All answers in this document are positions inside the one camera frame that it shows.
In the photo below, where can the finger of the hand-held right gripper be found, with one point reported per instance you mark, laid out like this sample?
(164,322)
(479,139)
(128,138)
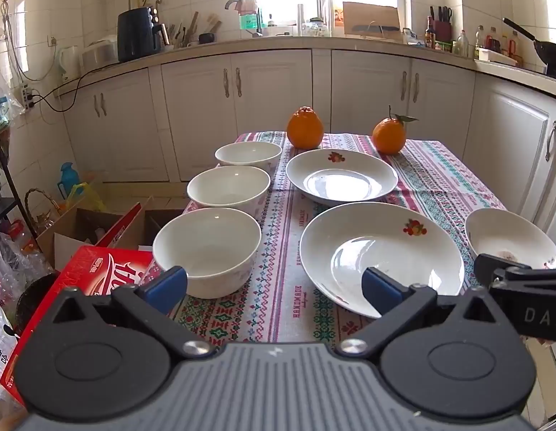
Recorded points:
(491,269)

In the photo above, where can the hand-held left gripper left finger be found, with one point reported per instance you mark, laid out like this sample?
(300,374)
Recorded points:
(166,286)

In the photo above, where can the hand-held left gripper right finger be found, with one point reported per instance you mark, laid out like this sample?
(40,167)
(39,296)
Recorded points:
(380,292)

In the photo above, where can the white bowl floral print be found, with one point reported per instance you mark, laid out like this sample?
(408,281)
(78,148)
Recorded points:
(249,155)
(206,244)
(228,186)
(507,238)

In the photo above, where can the white plate fruit print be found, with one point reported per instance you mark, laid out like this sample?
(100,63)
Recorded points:
(341,175)
(381,251)

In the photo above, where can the red cardboard box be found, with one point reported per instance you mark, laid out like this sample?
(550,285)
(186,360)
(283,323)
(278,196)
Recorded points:
(94,269)

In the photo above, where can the brown cardboard box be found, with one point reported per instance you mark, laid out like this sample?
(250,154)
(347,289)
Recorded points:
(80,229)

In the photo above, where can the patterned striped tablecloth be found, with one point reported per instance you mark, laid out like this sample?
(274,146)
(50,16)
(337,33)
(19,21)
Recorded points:
(282,242)

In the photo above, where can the yellow plastic bag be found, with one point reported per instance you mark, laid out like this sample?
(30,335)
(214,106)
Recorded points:
(87,195)

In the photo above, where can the blue jug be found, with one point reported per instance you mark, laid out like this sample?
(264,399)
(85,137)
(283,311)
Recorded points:
(67,182)

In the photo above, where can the wicker basket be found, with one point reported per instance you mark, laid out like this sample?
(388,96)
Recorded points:
(38,215)

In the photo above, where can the orange with leaf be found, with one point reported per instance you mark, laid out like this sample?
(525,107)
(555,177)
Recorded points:
(388,137)

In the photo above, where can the knobby orange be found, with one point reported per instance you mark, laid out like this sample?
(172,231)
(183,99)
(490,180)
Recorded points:
(305,129)

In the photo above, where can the black wok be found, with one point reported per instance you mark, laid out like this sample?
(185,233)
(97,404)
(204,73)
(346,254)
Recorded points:
(547,56)

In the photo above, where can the white tray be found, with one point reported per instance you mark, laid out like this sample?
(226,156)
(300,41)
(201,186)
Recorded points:
(495,56)

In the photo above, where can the cooking oil bottle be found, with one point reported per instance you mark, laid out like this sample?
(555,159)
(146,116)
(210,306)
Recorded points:
(479,45)

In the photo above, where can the clear glass bottle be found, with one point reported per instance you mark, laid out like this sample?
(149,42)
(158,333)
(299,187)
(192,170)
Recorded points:
(461,45)

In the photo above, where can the green lidded container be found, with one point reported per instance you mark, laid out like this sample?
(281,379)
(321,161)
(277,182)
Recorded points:
(444,46)

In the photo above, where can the white power strip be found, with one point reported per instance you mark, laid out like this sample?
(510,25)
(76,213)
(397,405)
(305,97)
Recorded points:
(26,96)

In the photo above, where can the white rice cooker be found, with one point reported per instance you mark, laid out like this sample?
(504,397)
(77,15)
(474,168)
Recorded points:
(98,56)

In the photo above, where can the white electric kettle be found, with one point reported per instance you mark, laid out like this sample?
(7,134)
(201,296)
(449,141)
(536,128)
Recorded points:
(68,65)

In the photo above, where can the dark sauce bottle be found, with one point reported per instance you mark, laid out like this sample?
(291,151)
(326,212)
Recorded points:
(429,33)

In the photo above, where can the knife block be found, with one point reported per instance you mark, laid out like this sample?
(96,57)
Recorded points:
(442,29)

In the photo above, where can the black air fryer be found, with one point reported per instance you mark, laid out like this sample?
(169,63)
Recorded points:
(136,36)

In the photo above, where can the kitchen countertop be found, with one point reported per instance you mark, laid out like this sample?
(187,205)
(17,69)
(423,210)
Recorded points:
(282,42)

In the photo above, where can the glass jar with lid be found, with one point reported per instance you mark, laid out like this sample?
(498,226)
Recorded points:
(315,28)

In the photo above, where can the green dish soap bottle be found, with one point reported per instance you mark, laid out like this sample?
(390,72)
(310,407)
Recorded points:
(249,21)

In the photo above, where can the brown cutting board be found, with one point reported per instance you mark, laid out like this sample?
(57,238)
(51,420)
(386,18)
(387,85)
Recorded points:
(372,13)

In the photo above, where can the metal faucet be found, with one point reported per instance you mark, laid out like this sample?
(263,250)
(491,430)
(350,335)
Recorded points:
(259,20)

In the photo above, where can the pink cloth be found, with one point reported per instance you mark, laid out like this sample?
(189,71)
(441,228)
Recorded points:
(247,5)

